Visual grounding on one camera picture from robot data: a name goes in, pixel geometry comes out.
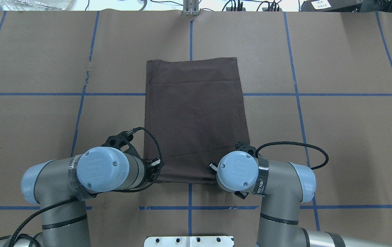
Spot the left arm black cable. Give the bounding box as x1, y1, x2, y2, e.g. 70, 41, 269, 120
9, 127, 164, 247

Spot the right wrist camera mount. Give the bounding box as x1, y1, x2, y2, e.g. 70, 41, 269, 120
235, 141, 257, 157

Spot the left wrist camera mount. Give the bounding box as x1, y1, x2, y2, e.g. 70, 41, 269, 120
101, 129, 139, 156

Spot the dark brown t-shirt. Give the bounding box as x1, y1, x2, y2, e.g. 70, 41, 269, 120
144, 57, 250, 184

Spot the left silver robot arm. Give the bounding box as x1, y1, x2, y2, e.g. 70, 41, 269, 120
0, 146, 163, 247

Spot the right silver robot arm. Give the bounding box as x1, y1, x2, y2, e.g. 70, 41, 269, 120
207, 151, 389, 247

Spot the aluminium frame post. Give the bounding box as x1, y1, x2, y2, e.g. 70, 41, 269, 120
183, 0, 200, 16

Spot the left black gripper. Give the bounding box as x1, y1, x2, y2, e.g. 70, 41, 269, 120
143, 157, 164, 184

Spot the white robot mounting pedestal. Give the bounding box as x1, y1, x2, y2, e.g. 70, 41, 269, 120
144, 236, 235, 247

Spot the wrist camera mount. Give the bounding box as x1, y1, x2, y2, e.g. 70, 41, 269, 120
101, 129, 139, 156
235, 141, 257, 157

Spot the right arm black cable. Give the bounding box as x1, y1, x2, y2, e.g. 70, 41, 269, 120
255, 141, 329, 170

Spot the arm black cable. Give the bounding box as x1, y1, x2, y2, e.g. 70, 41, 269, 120
9, 127, 164, 247
255, 141, 329, 170

